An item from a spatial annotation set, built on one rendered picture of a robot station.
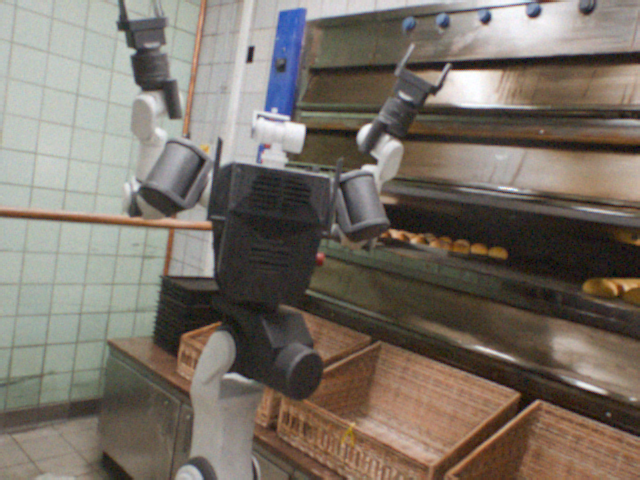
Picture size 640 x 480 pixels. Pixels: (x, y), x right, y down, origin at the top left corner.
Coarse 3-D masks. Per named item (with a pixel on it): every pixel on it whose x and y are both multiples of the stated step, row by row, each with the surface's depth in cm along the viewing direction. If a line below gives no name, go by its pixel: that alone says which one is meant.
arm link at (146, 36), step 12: (120, 24) 130; (132, 24) 130; (144, 24) 131; (156, 24) 133; (168, 24) 136; (132, 36) 131; (144, 36) 132; (156, 36) 134; (132, 48) 133; (144, 48) 133; (156, 48) 134; (132, 60) 134; (144, 60) 133; (156, 60) 134; (168, 60) 138; (144, 72) 134; (156, 72) 135
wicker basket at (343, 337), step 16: (320, 320) 234; (192, 336) 224; (208, 336) 230; (320, 336) 232; (336, 336) 227; (352, 336) 222; (368, 336) 217; (192, 352) 216; (320, 352) 230; (336, 352) 224; (352, 352) 210; (192, 368) 216; (272, 400) 184; (256, 416) 189; (272, 416) 187
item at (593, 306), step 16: (368, 256) 223; (384, 256) 218; (400, 256) 212; (432, 272) 203; (448, 272) 198; (464, 272) 194; (480, 272) 195; (496, 288) 186; (512, 288) 182; (528, 288) 178; (544, 288) 176; (560, 304) 171; (576, 304) 168; (592, 304) 165; (608, 304) 162; (624, 320) 159
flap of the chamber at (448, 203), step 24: (384, 192) 203; (408, 192) 194; (432, 192) 188; (480, 216) 192; (504, 216) 180; (528, 216) 170; (552, 216) 161; (576, 216) 155; (600, 216) 151; (624, 240) 162
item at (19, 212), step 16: (0, 208) 141; (16, 208) 144; (32, 208) 147; (112, 224) 163; (128, 224) 166; (144, 224) 169; (160, 224) 173; (176, 224) 177; (192, 224) 181; (208, 224) 186; (384, 240) 254
